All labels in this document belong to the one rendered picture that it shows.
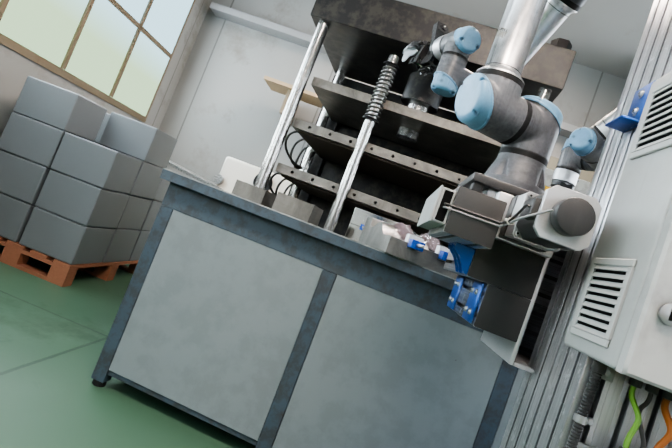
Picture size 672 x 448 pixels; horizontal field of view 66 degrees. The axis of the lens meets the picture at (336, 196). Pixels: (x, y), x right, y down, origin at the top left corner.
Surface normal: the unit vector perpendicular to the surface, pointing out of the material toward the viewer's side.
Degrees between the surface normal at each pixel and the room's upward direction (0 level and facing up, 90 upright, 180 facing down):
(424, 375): 90
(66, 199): 90
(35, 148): 90
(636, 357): 90
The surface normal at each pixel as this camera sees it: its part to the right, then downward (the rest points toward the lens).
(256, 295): -0.15, -0.13
